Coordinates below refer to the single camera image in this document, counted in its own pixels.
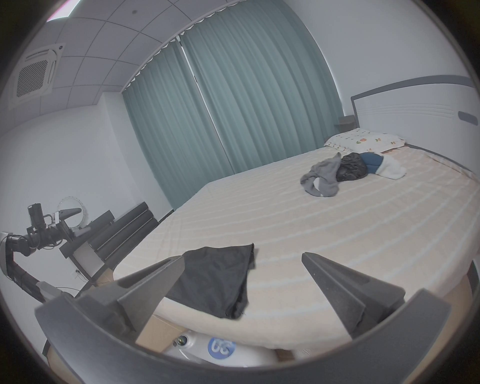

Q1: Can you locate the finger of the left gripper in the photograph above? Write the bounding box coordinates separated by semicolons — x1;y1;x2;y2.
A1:
55;207;83;222

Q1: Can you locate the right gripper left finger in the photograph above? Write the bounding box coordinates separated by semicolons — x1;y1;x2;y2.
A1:
75;255;187;336

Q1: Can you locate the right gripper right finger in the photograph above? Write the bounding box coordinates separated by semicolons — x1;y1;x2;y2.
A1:
301;251;407;341

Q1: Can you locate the black T-shirt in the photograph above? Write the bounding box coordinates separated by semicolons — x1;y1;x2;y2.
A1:
165;243;257;320

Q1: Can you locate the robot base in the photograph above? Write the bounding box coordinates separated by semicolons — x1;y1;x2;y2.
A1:
163;329;286;368

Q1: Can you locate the bed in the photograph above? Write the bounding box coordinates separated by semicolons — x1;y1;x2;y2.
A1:
88;75;480;361

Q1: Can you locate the black chest of drawers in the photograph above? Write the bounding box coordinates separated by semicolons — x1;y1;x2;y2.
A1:
59;202;159;283

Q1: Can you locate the grey garment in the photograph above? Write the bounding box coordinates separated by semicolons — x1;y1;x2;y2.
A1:
300;152;343;199

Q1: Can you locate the black shiny garment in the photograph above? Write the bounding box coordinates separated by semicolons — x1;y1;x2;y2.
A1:
335;152;368;183

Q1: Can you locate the blue-green curtain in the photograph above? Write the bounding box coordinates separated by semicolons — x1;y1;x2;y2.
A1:
180;0;344;175
122;35;234;211

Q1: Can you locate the dark blue garment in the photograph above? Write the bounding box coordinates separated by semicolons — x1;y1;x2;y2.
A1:
359;152;387;175

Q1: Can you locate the white garment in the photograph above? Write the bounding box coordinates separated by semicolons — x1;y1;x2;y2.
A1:
375;155;408;180

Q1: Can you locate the ceiling air conditioner vent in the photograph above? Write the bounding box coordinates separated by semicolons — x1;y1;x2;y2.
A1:
9;43;67;110

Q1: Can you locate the white printed pillow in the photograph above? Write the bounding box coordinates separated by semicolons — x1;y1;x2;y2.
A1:
323;127;407;154

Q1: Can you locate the grey bedside table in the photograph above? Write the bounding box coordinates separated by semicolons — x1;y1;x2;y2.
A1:
334;115;355;136

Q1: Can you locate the white round ring lamp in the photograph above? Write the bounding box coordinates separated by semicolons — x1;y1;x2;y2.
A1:
58;196;90;230

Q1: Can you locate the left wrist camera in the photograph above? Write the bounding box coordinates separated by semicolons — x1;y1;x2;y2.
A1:
28;203;43;228

